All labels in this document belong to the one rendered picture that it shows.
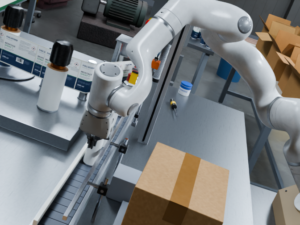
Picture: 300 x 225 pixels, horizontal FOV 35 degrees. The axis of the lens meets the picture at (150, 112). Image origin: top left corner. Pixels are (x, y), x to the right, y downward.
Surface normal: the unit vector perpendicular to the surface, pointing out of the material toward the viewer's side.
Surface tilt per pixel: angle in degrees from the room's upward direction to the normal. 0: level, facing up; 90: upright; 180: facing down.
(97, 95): 109
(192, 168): 0
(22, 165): 0
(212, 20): 78
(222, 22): 73
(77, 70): 90
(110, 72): 22
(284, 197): 44
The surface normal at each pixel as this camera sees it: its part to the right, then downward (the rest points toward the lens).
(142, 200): -0.21, 0.33
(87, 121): -0.37, 0.58
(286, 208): -0.42, -0.87
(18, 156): 0.31, -0.87
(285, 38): 0.02, 0.28
